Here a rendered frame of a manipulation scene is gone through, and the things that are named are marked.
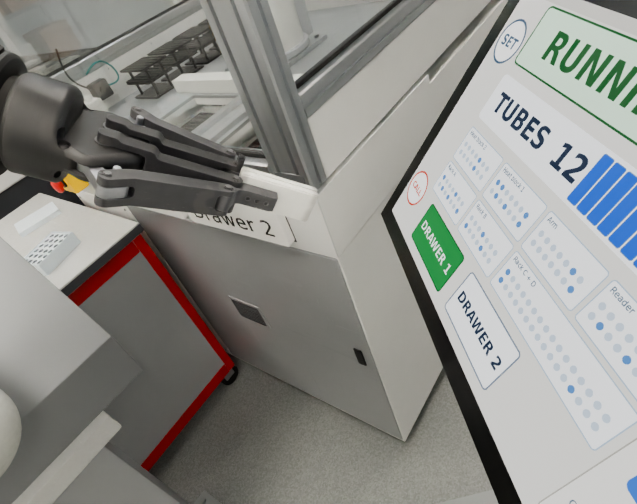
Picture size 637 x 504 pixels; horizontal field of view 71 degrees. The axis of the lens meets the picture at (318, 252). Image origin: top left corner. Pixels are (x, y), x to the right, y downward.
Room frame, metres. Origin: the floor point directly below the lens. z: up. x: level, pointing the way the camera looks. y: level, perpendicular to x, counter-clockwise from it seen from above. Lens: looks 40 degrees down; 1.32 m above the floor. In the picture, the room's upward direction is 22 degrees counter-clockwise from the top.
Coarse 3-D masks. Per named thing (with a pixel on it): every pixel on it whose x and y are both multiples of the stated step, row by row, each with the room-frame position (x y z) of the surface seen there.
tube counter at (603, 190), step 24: (576, 144) 0.25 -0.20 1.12; (600, 144) 0.23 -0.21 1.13; (552, 168) 0.26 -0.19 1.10; (576, 168) 0.24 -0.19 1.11; (600, 168) 0.22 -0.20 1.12; (624, 168) 0.21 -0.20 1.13; (576, 192) 0.23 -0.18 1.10; (600, 192) 0.21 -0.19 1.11; (624, 192) 0.19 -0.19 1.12; (600, 216) 0.20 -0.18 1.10; (624, 216) 0.18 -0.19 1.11; (624, 240) 0.17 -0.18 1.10
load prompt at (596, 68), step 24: (552, 24) 0.36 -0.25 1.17; (576, 24) 0.33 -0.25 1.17; (600, 24) 0.31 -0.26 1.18; (528, 48) 0.37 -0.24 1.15; (552, 48) 0.34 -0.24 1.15; (576, 48) 0.31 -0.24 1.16; (600, 48) 0.29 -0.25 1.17; (624, 48) 0.27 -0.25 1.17; (528, 72) 0.35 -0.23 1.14; (552, 72) 0.32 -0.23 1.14; (576, 72) 0.30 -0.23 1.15; (600, 72) 0.28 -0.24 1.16; (624, 72) 0.26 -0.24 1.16; (576, 96) 0.28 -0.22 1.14; (600, 96) 0.26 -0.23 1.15; (624, 96) 0.24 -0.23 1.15; (600, 120) 0.25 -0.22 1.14; (624, 120) 0.23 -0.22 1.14
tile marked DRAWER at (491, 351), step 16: (464, 288) 0.26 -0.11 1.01; (480, 288) 0.24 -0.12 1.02; (448, 304) 0.26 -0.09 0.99; (464, 304) 0.25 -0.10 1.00; (480, 304) 0.23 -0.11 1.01; (464, 320) 0.24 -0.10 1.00; (480, 320) 0.22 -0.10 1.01; (496, 320) 0.21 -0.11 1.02; (464, 336) 0.22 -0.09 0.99; (480, 336) 0.21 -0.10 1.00; (496, 336) 0.20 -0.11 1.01; (480, 352) 0.20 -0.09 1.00; (496, 352) 0.19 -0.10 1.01; (512, 352) 0.18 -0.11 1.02; (480, 368) 0.19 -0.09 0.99; (496, 368) 0.18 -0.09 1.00; (480, 384) 0.18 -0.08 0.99
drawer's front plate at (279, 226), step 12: (240, 204) 0.72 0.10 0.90; (192, 216) 0.86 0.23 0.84; (204, 216) 0.83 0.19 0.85; (228, 216) 0.76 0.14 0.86; (240, 216) 0.73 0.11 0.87; (252, 216) 0.70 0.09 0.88; (264, 216) 0.68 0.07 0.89; (276, 216) 0.65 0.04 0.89; (228, 228) 0.78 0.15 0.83; (240, 228) 0.75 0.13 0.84; (252, 228) 0.72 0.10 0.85; (264, 228) 0.69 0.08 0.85; (276, 228) 0.67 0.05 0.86; (288, 228) 0.66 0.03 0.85; (264, 240) 0.70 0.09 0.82; (276, 240) 0.68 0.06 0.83; (288, 240) 0.66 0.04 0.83
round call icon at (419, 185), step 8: (424, 168) 0.42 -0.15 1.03; (416, 176) 0.43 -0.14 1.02; (424, 176) 0.42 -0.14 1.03; (408, 184) 0.44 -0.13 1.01; (416, 184) 0.42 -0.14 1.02; (424, 184) 0.41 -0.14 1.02; (408, 192) 0.43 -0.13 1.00; (416, 192) 0.41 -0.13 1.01; (424, 192) 0.40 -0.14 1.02; (408, 200) 0.42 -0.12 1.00; (416, 200) 0.40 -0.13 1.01; (416, 208) 0.40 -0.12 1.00
